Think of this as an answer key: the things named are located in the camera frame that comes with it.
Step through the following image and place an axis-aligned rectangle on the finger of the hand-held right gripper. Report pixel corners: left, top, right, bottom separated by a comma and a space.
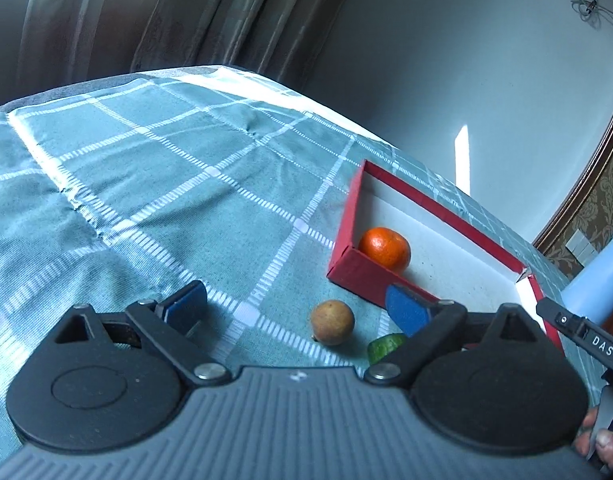
535, 299, 587, 343

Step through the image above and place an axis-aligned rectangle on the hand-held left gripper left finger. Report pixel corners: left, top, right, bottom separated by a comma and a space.
54, 281, 230, 387

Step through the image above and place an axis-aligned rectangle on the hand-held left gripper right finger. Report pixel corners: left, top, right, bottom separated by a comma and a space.
364, 284, 548, 387

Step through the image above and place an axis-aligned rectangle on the green cucumber piece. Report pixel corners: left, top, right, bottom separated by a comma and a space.
368, 332, 407, 366

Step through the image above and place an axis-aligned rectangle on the red cardboard box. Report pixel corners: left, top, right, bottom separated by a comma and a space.
327, 159, 567, 357

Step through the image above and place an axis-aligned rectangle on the brown longan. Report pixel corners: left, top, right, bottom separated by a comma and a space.
310, 300, 356, 346

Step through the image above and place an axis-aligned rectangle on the person's right hand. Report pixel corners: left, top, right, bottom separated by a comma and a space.
571, 407, 613, 477

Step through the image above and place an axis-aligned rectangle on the blue kettle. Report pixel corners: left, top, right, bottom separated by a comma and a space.
561, 230, 613, 332

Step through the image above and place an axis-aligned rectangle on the orange tangerine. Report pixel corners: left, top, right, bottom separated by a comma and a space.
359, 227, 412, 276

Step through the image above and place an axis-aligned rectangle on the teal checked tablecloth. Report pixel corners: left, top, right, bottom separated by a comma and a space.
0, 64, 610, 463

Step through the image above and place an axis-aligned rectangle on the brown patterned curtain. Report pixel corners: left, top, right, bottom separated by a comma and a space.
16, 0, 363, 92

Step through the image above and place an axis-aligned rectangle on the white wall switch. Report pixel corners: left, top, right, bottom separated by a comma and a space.
567, 232, 598, 262

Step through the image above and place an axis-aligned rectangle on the wooden wall trim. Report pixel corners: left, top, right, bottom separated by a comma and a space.
533, 85, 613, 252

